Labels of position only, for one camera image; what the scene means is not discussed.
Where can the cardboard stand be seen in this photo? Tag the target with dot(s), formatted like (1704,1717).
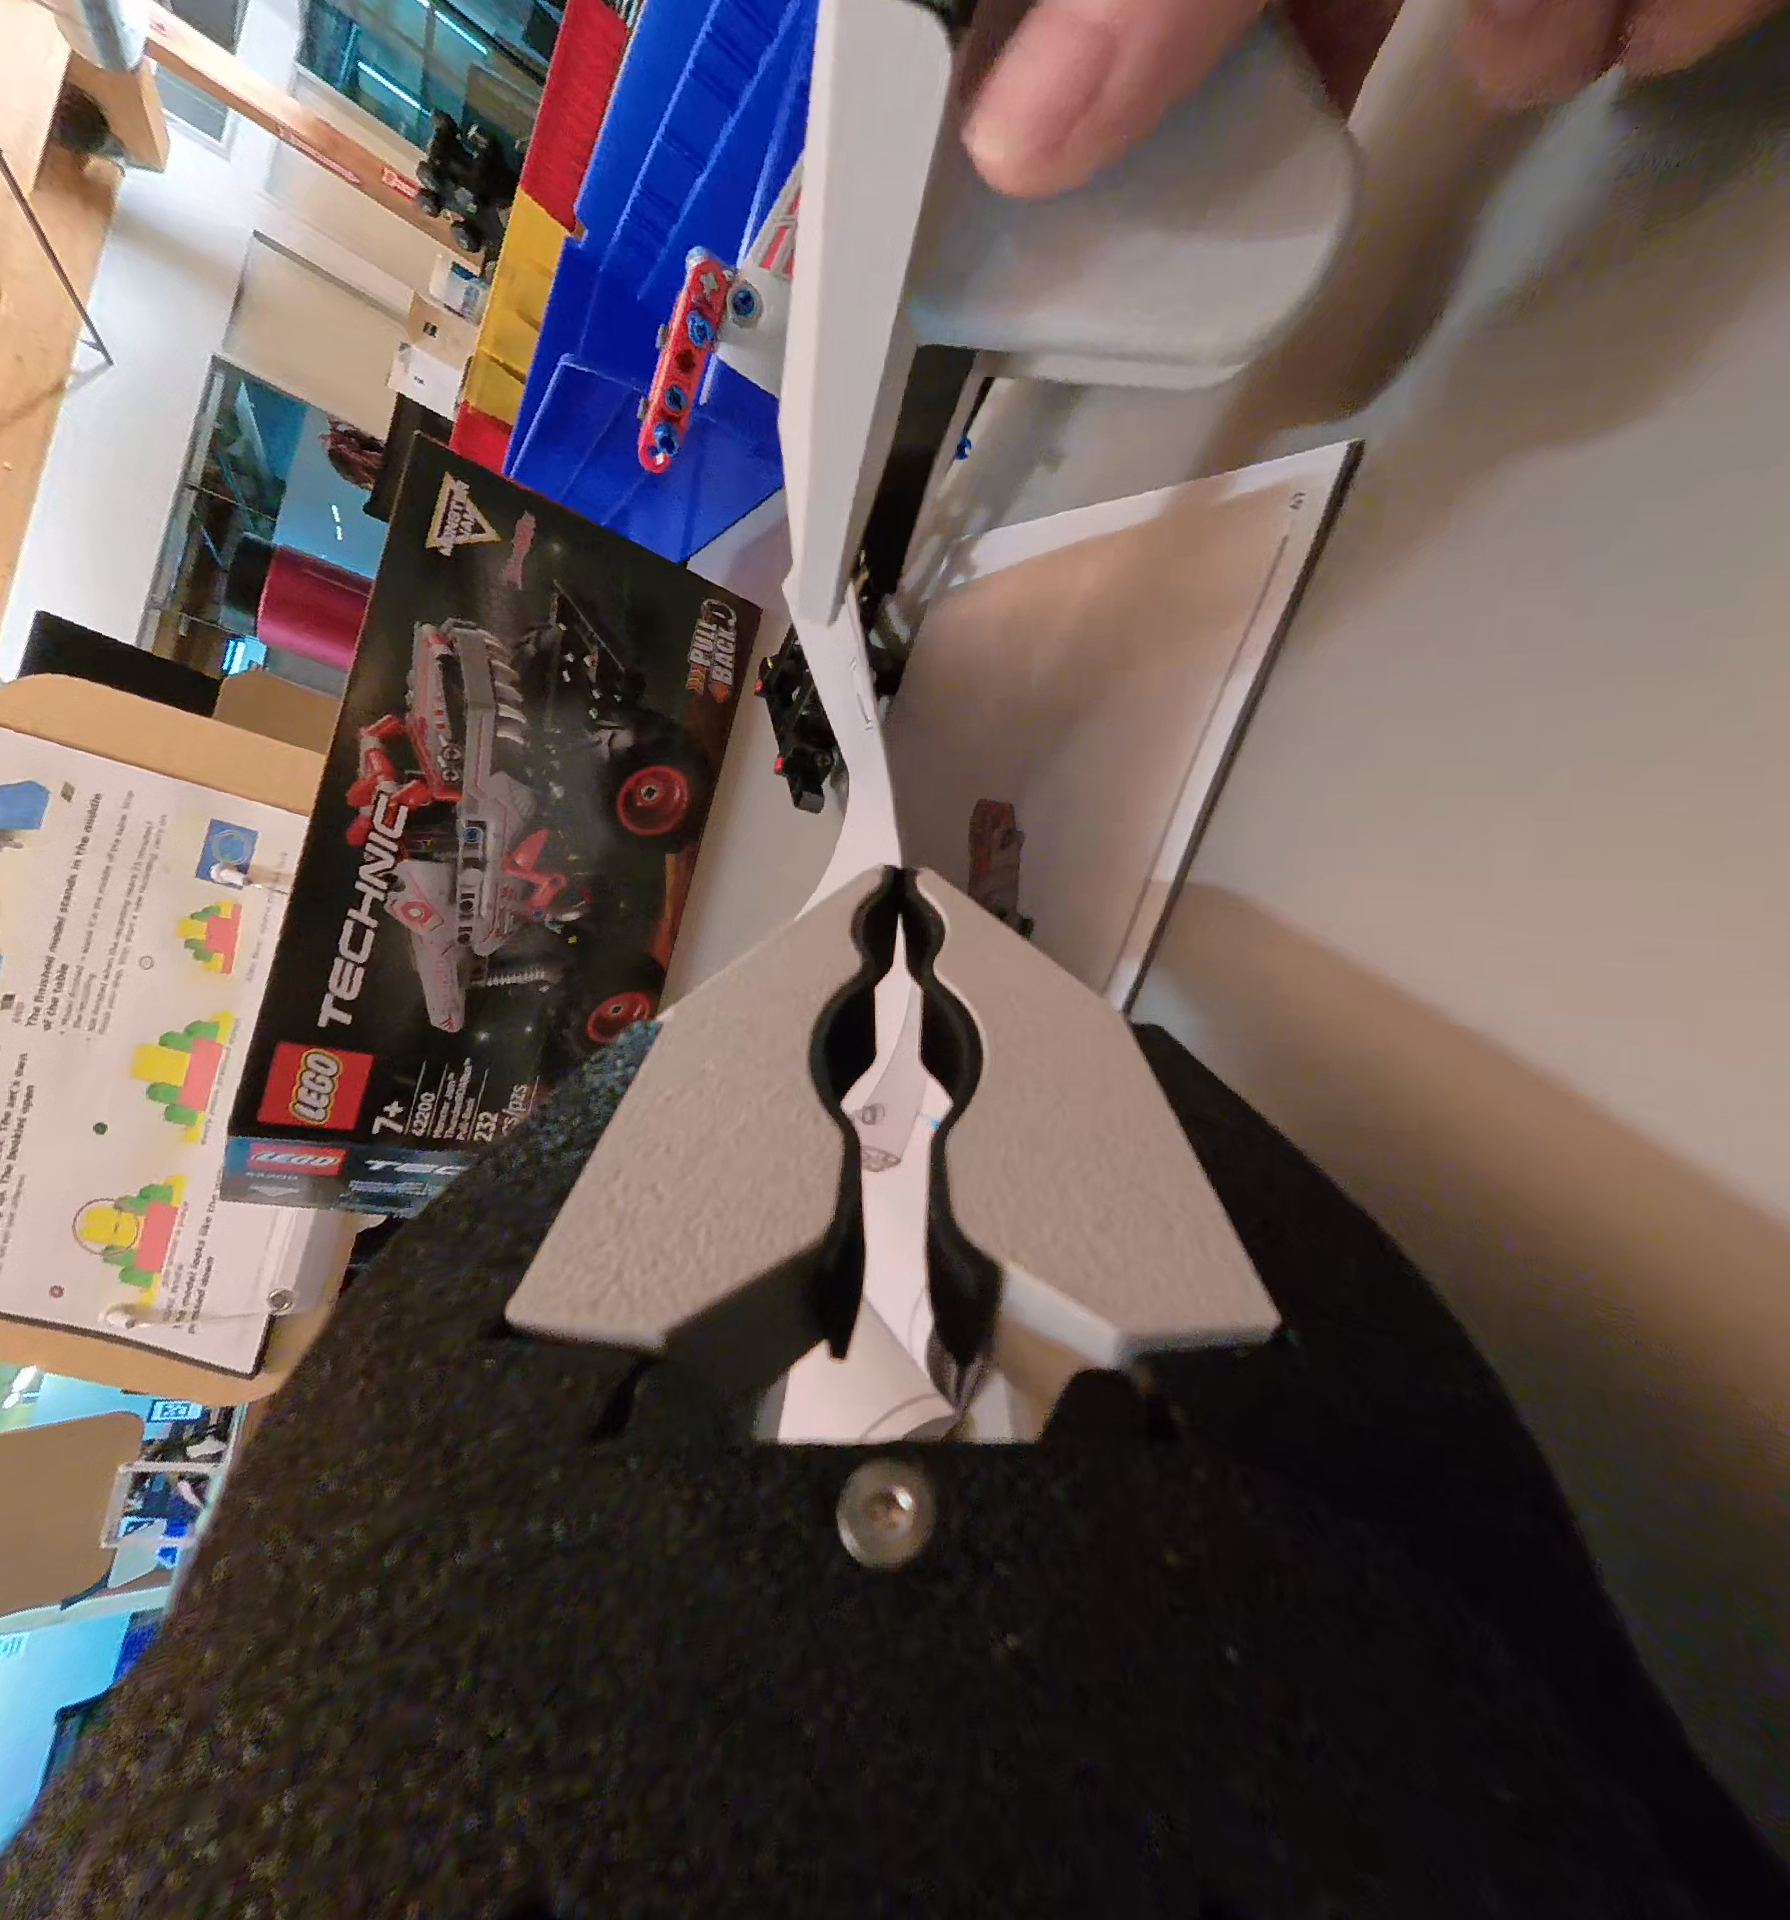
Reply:
(162,735)

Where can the red plastic bin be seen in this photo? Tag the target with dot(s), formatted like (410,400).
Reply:
(579,89)

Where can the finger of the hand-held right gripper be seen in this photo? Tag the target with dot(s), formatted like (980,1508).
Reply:
(864,300)
(1138,285)

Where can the white instruction booklet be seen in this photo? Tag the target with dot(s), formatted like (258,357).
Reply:
(1107,674)

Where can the cardboard piece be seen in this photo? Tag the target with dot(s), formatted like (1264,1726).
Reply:
(12,1503)

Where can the yellow plastic bin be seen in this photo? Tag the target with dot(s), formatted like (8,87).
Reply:
(523,285)

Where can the red grey toy vehicle model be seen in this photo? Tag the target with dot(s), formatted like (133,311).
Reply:
(686,343)

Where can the red cylinder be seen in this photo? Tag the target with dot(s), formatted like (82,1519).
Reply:
(312,601)

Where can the blue plastic bin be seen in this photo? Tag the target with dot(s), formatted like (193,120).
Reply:
(657,120)
(595,452)

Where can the black toy set box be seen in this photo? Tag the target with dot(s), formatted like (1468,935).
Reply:
(506,778)

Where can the small black toy vehicle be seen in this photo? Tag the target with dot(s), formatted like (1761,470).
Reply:
(462,188)

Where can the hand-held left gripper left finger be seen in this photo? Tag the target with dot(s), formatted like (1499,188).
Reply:
(698,1170)

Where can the grey desk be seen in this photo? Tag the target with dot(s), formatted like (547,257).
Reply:
(1587,674)

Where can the person's right hand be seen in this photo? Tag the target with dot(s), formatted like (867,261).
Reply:
(1074,89)

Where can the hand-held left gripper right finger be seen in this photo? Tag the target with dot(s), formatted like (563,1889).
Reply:
(1107,1170)

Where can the printed instruction sheet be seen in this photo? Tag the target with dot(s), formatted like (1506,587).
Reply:
(56,975)

